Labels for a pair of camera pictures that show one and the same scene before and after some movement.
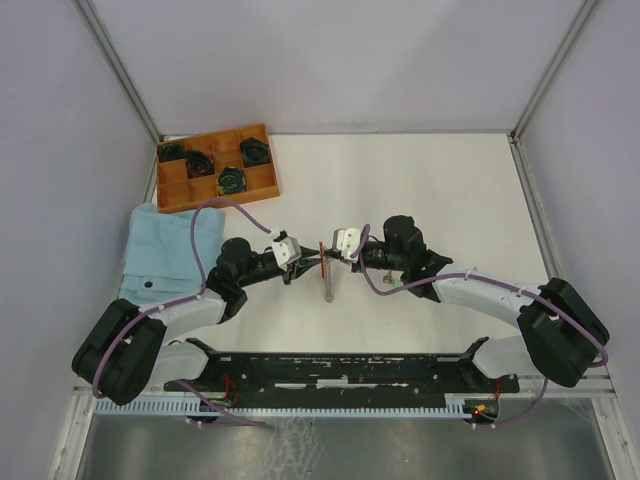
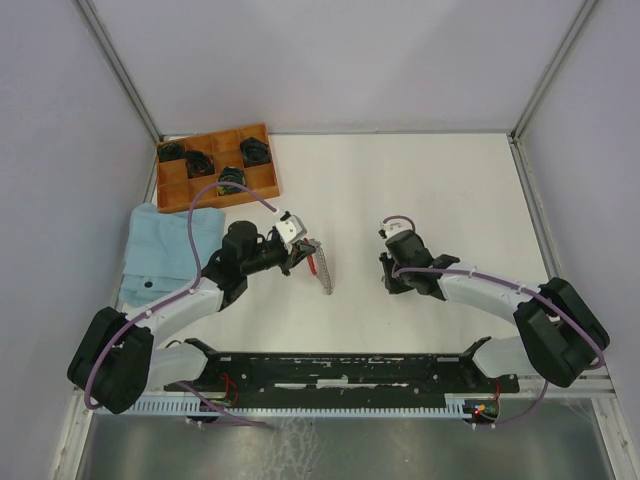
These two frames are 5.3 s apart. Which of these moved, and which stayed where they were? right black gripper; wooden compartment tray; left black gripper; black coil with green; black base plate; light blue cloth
Moved: right black gripper; left black gripper
Stayed: wooden compartment tray; light blue cloth; black base plate; black coil with green
